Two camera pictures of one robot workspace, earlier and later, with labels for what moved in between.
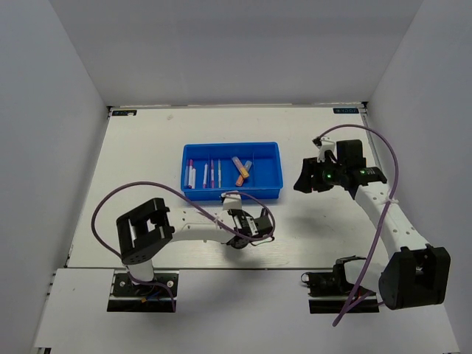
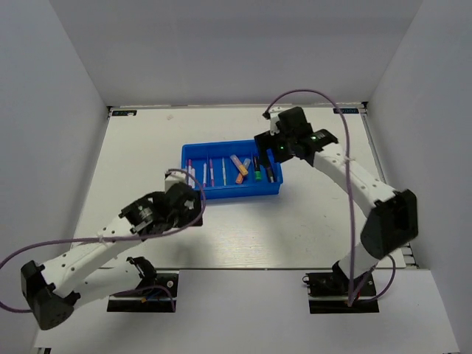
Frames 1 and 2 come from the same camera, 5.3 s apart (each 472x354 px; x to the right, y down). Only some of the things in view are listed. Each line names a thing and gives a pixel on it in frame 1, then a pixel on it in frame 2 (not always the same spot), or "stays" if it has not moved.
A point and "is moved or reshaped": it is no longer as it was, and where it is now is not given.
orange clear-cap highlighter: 247,164 stays
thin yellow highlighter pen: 219,173 is moved or reshaped
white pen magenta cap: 205,176 stays
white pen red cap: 193,178 stays
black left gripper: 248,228 -> 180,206
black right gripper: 305,182 -> 265,141
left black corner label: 125,113 stays
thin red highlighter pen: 212,180 stays
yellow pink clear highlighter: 243,170 stays
